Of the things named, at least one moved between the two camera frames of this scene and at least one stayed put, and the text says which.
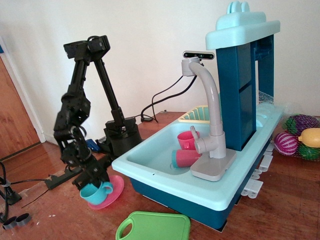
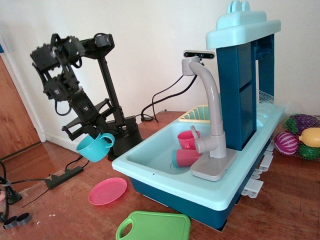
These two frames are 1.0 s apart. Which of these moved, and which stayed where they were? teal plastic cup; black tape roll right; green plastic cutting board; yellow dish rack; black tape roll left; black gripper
Moved: teal plastic cup; black gripper
Stayed: green plastic cutting board; black tape roll right; black tape roll left; yellow dish rack
